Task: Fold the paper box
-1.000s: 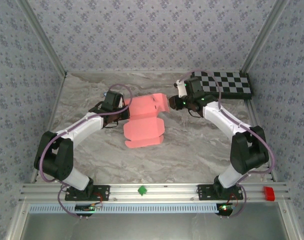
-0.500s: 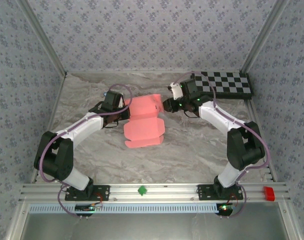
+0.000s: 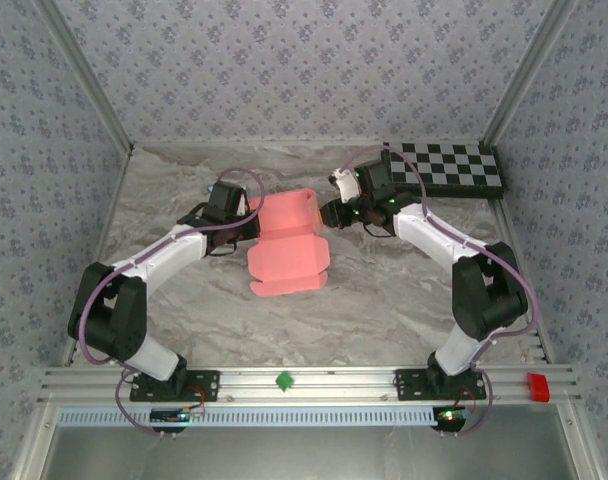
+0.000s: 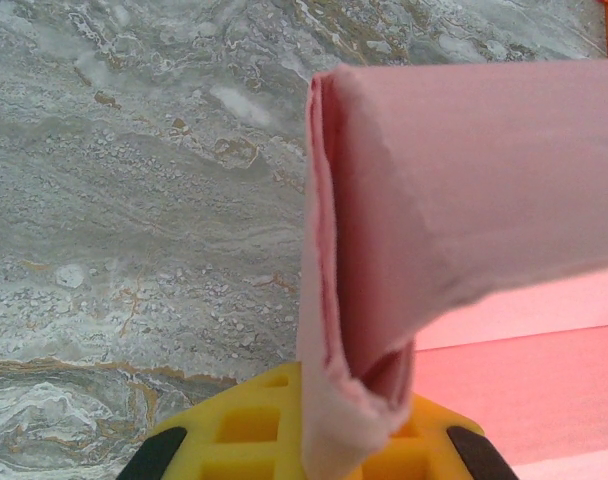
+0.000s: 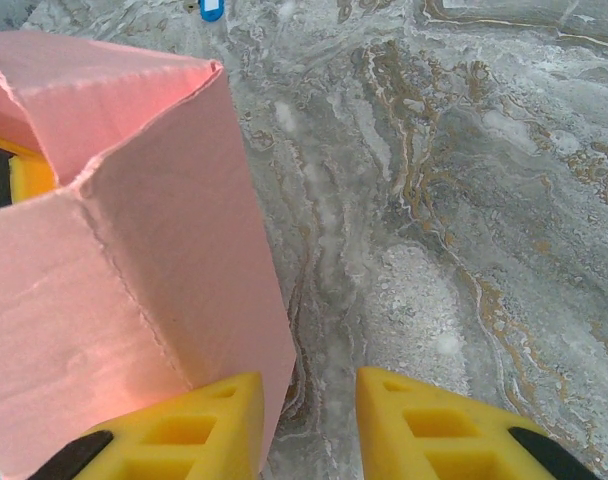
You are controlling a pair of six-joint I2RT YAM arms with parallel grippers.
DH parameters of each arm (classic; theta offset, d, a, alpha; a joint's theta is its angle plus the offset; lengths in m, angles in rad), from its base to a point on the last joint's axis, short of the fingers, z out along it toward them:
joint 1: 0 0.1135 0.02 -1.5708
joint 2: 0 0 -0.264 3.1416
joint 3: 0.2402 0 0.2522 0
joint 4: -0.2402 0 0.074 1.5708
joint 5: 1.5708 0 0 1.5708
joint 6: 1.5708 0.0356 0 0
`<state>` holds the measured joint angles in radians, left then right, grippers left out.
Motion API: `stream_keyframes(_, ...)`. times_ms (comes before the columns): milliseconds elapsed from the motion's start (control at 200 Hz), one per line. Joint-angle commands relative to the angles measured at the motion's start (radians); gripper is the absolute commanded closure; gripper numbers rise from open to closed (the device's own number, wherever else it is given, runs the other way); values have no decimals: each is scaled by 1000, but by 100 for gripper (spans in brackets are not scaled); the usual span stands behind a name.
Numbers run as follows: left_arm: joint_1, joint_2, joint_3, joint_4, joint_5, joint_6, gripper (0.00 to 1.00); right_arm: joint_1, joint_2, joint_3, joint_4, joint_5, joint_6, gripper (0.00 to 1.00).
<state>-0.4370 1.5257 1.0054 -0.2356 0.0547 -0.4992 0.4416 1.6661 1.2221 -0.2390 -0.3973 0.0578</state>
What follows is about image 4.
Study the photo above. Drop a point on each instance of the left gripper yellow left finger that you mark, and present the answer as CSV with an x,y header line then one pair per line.
x,y
284,440

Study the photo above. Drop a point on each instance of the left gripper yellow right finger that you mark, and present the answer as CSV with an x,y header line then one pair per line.
x,y
429,450

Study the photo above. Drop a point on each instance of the pink paper box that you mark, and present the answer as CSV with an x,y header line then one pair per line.
x,y
459,175

